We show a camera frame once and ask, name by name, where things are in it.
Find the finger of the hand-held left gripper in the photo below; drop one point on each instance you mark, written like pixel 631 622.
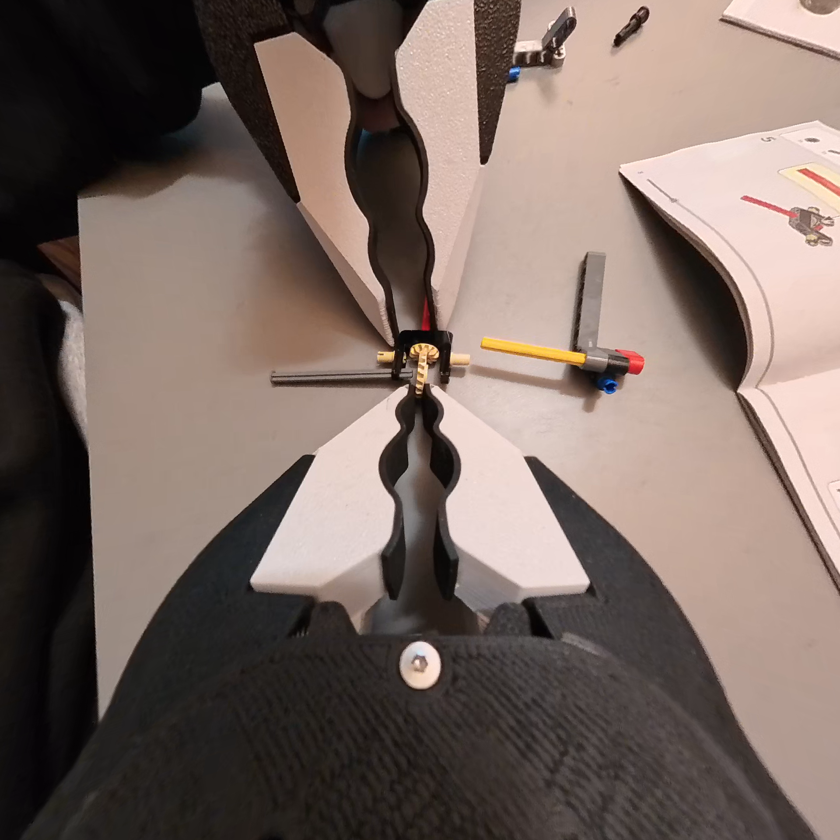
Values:
pixel 446 118
pixel 315 144

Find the yellow axle with grey beam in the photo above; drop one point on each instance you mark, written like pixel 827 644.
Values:
pixel 590 302

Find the light grey cloth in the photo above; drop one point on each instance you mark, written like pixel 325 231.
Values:
pixel 73 354

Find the grey lego beam with blue pin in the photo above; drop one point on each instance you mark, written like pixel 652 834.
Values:
pixel 538 52

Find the black lego frame with gear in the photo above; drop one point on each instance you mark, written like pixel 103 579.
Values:
pixel 420 341

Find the dark grey lego axle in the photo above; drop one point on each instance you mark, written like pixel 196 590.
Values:
pixel 315 376

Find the black lego pin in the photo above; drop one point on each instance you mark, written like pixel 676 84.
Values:
pixel 630 26

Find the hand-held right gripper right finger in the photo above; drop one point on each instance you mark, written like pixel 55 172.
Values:
pixel 518 531

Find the person's dark clothing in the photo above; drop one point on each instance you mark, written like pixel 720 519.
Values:
pixel 39 131

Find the open instruction booklet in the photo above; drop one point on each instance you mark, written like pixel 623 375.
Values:
pixel 722 216

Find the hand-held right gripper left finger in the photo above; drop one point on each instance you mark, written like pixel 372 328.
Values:
pixel 315 525

